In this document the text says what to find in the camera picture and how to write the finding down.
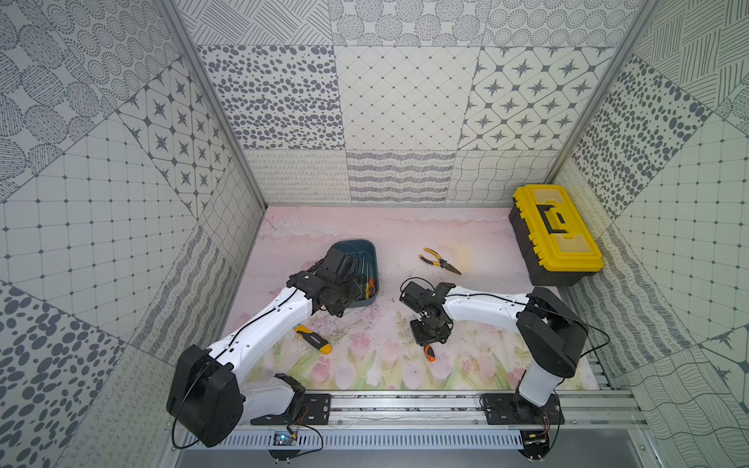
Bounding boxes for teal plastic storage box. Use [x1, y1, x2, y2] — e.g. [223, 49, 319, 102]
[332, 239, 380, 309]

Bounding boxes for yellow handled needle-nose pliers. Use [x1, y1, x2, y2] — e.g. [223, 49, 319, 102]
[419, 248, 461, 275]

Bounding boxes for aluminium mounting rail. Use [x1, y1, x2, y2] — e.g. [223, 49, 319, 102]
[166, 388, 648, 432]

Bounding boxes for yellow black toolbox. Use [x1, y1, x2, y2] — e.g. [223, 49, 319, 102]
[508, 184, 604, 287]

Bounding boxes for orange black handle screwdriver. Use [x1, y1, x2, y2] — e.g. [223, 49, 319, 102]
[423, 344, 436, 363]

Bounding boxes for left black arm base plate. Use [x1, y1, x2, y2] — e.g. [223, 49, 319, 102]
[250, 393, 332, 426]

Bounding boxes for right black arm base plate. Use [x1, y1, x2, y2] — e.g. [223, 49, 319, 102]
[479, 392, 565, 426]

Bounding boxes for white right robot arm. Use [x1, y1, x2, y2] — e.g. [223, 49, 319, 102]
[399, 280, 589, 409]

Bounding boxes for black yellow utility knife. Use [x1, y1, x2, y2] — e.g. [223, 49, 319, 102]
[295, 325, 333, 355]

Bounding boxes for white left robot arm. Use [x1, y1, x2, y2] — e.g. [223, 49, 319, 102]
[166, 248, 361, 448]

